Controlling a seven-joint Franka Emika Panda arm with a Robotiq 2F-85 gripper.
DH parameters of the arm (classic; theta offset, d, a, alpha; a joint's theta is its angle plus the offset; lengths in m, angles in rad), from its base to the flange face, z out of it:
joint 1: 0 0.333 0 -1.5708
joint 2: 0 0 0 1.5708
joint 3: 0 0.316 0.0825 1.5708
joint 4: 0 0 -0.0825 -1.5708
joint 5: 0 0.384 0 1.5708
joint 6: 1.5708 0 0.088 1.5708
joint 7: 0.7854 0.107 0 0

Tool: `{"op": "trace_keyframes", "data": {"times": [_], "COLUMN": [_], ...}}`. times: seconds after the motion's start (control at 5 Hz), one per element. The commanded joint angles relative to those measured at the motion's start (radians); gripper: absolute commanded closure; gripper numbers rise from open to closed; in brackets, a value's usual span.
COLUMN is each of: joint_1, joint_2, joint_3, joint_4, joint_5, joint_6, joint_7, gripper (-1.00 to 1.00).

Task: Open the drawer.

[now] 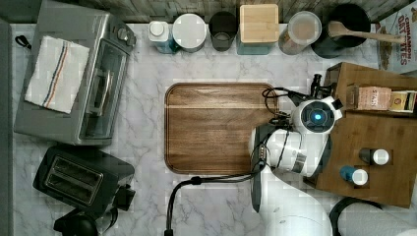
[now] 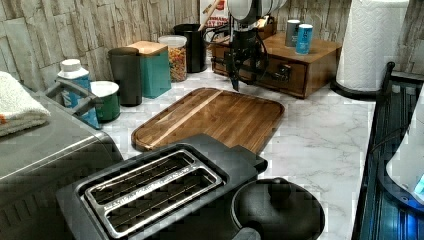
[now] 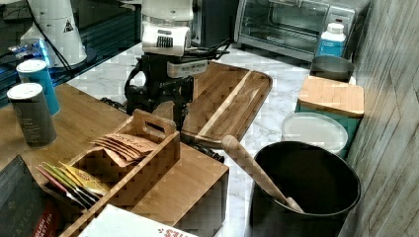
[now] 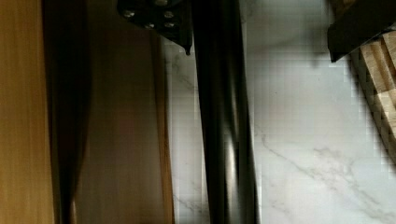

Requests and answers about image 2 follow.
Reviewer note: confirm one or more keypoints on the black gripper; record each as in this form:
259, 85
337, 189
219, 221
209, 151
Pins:
245, 47

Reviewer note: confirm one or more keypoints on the wooden drawer cabinet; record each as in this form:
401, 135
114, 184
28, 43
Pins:
309, 72

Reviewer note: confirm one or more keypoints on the grey cylindrical tin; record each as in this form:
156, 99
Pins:
292, 32

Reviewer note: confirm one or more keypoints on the black utensil crock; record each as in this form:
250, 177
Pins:
195, 46

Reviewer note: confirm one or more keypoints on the dark grey metal canister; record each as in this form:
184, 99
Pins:
125, 66

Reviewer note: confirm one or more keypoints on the wooden rolling pin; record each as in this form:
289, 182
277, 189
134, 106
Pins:
207, 16

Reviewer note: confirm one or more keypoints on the wooden cutting board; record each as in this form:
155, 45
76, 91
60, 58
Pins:
229, 117

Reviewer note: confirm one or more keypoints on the white paper towel roll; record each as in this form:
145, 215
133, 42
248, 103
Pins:
370, 42

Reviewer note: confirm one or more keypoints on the blue cylindrical tin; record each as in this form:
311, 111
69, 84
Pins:
305, 33

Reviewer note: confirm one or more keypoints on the folded white towel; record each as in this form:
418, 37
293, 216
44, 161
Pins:
18, 109

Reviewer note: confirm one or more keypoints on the black metal rail frame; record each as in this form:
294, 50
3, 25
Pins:
385, 211

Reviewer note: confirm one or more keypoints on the white red-print box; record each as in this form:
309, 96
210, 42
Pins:
222, 12

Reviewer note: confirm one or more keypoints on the silver toaster oven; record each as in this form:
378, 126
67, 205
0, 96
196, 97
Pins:
37, 162

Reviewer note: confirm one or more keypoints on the black drawer handle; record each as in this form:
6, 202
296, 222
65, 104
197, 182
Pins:
282, 73

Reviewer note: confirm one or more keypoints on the black round lid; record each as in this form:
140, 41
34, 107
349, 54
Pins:
278, 210

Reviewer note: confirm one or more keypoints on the teal box with wooden lid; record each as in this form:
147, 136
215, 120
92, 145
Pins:
155, 69

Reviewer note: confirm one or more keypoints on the black toaster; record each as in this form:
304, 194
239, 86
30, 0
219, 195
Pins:
182, 191

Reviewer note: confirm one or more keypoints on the green jar with white lid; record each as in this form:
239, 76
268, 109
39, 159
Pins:
107, 91

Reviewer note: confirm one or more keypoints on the clear jar with white lid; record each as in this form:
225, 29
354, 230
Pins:
177, 56

